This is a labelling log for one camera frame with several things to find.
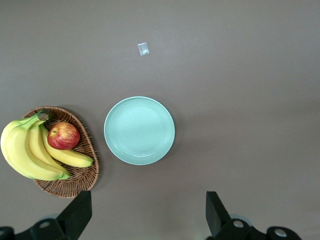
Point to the round pale green plate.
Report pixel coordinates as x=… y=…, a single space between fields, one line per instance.
x=139 y=131

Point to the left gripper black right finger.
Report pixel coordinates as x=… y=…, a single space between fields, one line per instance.
x=215 y=215

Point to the red apple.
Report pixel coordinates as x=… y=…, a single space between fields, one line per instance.
x=63 y=136

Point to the brown wicker basket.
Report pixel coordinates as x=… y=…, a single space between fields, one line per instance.
x=82 y=175

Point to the small clear tape piece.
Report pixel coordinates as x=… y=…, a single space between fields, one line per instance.
x=143 y=49

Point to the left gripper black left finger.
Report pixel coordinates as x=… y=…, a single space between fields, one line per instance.
x=80 y=212

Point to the yellow banana bunch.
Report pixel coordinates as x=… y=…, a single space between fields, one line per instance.
x=20 y=150

